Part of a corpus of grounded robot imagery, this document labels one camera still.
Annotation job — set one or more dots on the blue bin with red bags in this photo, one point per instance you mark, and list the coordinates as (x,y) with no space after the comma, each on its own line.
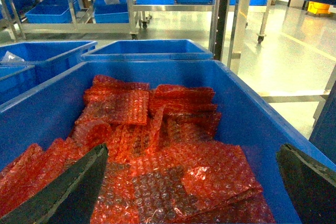
(49,110)

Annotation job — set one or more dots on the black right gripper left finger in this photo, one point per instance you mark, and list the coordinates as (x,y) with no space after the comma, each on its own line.
(70,198)

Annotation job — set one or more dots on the blue bin behind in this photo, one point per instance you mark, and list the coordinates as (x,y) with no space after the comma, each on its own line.
(166,49)

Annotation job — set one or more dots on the blue bin far left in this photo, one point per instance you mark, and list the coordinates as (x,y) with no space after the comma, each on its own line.
(50,58)

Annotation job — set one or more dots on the yellow mop bucket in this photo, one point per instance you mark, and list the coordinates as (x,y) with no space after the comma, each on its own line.
(318,9)

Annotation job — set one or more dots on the red bubble wrap bags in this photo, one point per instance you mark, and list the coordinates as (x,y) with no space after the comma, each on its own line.
(164,164)

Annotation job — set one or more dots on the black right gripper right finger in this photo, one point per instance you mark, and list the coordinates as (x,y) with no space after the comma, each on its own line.
(309,184)

